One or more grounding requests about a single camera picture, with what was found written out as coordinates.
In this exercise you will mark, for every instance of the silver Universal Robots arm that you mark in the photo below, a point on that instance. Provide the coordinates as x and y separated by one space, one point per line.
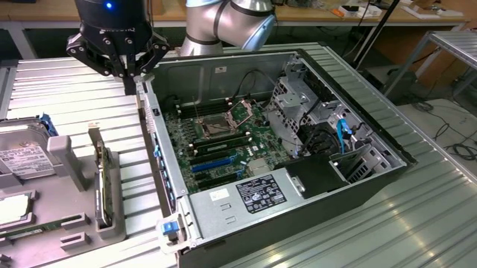
224 25

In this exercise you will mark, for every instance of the silver socket cover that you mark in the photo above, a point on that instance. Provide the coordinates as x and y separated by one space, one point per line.
242 111

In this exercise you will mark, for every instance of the blue case latch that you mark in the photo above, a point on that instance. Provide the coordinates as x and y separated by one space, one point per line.
170 227

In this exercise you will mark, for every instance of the long black expansion slot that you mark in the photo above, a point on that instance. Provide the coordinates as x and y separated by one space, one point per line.
210 159
222 184
220 178

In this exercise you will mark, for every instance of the metal frame table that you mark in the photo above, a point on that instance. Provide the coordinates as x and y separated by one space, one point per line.
447 44

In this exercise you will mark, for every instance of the thin metal locking lever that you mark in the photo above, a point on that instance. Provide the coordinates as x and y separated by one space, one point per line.
196 110

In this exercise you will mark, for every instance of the hard disk with blue rails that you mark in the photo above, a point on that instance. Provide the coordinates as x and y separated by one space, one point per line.
22 153

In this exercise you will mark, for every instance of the grey parts rack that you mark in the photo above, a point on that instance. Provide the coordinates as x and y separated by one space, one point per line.
57 201

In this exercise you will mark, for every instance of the silver CPU chip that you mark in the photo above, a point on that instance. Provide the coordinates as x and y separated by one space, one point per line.
11 209

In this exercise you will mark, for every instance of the wooden desk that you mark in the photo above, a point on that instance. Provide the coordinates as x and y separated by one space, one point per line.
299 14

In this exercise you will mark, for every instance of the black equipment box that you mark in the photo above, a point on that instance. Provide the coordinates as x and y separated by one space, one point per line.
395 83

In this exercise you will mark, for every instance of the silver disk bay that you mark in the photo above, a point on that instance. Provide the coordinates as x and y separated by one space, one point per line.
369 164

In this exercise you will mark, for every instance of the black tripod pole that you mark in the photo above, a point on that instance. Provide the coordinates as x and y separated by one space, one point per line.
376 30

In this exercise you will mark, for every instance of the open black PC case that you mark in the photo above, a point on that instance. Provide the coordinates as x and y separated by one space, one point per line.
261 245

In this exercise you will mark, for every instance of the CPU socket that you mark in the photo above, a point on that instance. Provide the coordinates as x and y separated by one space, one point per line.
218 128

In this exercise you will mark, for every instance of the silver finned chipset heatsink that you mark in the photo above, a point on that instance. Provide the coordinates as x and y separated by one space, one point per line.
260 165

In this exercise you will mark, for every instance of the silver power supply unit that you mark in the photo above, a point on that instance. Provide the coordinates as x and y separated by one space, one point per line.
213 212

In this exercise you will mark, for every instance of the Nvidia graphics card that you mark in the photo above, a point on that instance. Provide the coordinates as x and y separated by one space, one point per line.
106 178

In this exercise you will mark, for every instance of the small white box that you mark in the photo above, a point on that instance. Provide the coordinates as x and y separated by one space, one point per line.
371 11

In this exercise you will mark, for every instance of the silver perforated drive cage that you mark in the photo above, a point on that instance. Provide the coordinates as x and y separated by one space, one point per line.
291 103

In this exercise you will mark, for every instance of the black plastic shroud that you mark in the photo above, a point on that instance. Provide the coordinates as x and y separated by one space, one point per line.
313 176

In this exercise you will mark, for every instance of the flat white box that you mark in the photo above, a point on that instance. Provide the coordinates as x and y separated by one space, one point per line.
419 11

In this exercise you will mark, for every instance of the green Dell motherboard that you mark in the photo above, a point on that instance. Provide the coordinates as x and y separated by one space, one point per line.
261 139

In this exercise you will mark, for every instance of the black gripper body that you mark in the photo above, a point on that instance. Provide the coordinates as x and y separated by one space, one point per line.
111 25

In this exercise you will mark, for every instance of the green RAM stick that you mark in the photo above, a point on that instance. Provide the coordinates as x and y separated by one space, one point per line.
220 146
30 230

